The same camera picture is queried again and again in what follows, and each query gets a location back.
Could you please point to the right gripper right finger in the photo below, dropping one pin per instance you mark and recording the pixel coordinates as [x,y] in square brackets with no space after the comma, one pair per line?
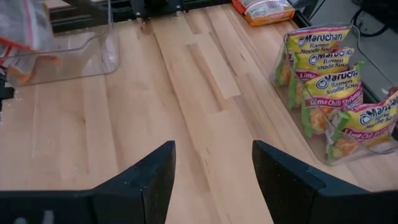
[317,208]

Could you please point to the clear plastic bin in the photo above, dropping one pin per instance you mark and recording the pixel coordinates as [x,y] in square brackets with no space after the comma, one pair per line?
[93,53]
[311,143]

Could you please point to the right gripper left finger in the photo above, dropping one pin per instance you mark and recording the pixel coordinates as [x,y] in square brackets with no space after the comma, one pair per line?
[102,208]

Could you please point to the yellow-pink snack packet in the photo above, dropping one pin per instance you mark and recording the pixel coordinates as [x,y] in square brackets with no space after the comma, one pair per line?
[370,121]

